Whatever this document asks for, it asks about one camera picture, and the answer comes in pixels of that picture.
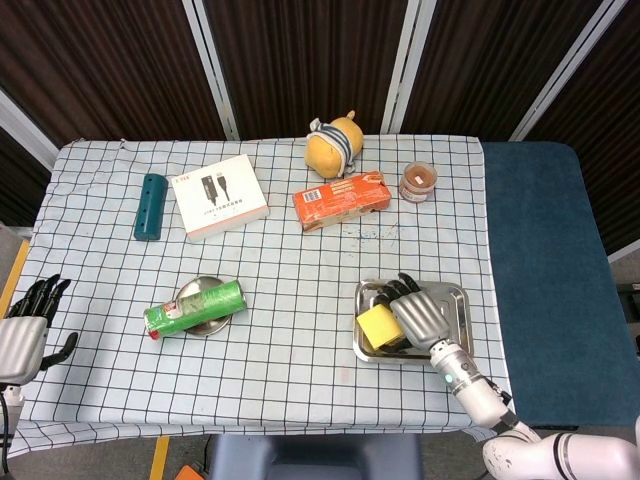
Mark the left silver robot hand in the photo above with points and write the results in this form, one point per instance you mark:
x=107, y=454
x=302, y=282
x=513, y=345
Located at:
x=20, y=350

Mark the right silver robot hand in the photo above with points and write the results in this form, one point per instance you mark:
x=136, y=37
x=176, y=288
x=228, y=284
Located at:
x=420, y=320

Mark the yellow foam cube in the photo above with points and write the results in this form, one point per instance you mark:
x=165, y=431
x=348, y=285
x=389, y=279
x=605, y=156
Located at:
x=380, y=325

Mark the green chips can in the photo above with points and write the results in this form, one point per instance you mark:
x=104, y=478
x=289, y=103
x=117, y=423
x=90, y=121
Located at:
x=200, y=307

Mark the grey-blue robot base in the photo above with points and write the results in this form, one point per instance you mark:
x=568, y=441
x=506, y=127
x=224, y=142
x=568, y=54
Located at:
x=315, y=460

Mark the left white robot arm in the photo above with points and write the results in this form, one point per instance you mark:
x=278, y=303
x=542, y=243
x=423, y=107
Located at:
x=9, y=400

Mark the rectangular steel tray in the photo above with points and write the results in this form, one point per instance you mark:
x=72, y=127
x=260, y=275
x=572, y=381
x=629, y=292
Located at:
x=455, y=300

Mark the clear plastic snack jar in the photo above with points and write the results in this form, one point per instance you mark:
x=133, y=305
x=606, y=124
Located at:
x=418, y=182

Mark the white checkered tablecloth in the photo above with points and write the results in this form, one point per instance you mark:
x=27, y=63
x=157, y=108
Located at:
x=300, y=390

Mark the orange snack box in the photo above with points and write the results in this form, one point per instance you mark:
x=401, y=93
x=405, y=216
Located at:
x=340, y=200

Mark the yellow plush toy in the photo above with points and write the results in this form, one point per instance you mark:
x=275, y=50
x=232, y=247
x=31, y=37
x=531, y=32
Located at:
x=327, y=155

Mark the round steel plate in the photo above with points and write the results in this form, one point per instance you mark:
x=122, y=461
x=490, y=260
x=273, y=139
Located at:
x=200, y=285

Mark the teal cylindrical holder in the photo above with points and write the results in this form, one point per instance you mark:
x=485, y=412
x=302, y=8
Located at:
x=150, y=207

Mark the black device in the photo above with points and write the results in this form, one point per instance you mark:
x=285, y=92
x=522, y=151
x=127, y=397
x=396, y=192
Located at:
x=630, y=297

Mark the orange floor object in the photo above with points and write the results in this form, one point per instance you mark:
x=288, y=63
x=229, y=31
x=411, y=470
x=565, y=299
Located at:
x=192, y=472

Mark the dark folding screen partition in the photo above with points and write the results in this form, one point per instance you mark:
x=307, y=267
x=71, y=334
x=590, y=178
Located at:
x=300, y=50

